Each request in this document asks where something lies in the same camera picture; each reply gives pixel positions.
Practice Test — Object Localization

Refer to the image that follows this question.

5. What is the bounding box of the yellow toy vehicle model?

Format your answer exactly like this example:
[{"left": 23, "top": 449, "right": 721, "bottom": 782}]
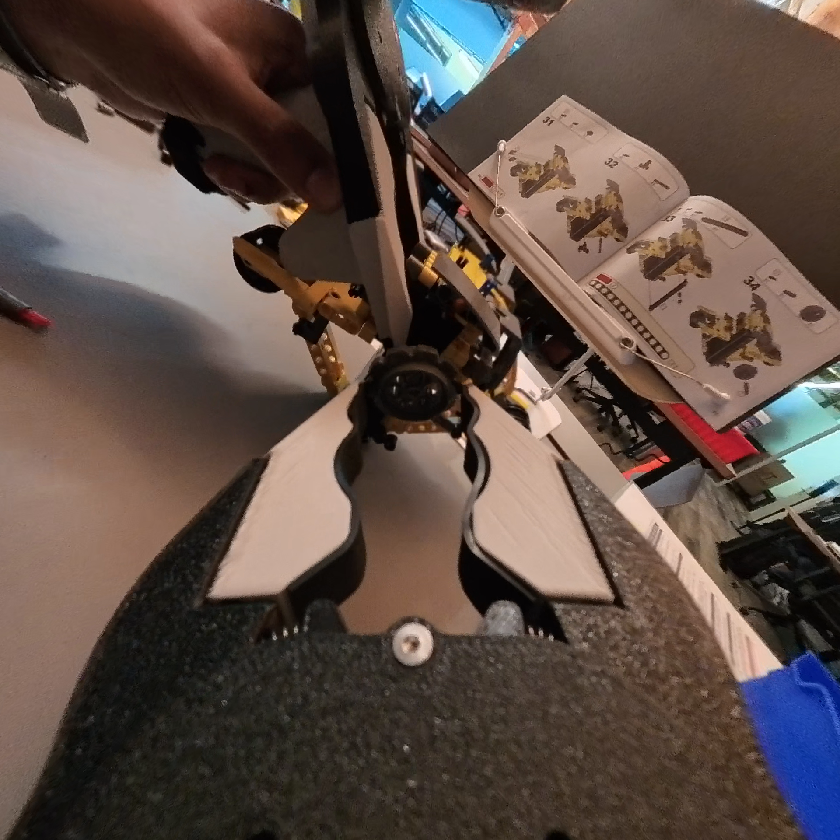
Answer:
[{"left": 233, "top": 200, "right": 526, "bottom": 454}]

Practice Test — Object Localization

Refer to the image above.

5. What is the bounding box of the black toy wheel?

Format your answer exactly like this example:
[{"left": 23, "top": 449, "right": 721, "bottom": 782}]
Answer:
[{"left": 364, "top": 344, "right": 463, "bottom": 424}]

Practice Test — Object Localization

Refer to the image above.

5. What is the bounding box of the red storage box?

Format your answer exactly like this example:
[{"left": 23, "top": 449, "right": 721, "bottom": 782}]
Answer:
[{"left": 659, "top": 400, "right": 759, "bottom": 466}]

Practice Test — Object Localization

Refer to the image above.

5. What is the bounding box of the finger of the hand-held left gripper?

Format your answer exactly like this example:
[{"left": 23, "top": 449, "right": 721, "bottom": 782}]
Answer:
[
  {"left": 277, "top": 200, "right": 370, "bottom": 291},
  {"left": 346, "top": 115, "right": 422, "bottom": 347}
]

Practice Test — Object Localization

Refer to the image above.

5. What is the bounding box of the red-tipped pen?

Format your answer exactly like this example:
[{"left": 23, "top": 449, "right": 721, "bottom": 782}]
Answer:
[{"left": 0, "top": 287, "right": 53, "bottom": 331}]

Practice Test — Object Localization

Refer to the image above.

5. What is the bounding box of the tagged blue plastic bin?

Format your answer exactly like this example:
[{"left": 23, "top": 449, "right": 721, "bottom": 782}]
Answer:
[{"left": 738, "top": 653, "right": 840, "bottom": 840}]

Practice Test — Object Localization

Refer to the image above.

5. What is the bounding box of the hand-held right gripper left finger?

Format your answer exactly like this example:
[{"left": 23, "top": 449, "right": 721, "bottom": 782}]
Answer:
[{"left": 205, "top": 384, "right": 368, "bottom": 631}]

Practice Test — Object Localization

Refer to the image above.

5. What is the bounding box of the person's left hand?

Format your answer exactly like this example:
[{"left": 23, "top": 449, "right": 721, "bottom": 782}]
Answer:
[{"left": 13, "top": 0, "right": 345, "bottom": 211}]

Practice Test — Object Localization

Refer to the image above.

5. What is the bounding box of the metal wristwatch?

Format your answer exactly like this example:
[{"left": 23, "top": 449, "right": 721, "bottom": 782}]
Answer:
[{"left": 0, "top": 20, "right": 89, "bottom": 144}]

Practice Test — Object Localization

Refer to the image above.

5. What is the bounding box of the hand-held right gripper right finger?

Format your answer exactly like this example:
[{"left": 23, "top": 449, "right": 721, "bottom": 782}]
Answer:
[{"left": 459, "top": 386, "right": 616, "bottom": 630}]

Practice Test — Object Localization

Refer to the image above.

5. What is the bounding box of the instruction booklet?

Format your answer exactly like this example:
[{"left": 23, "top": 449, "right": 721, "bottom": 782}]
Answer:
[{"left": 467, "top": 95, "right": 840, "bottom": 431}]

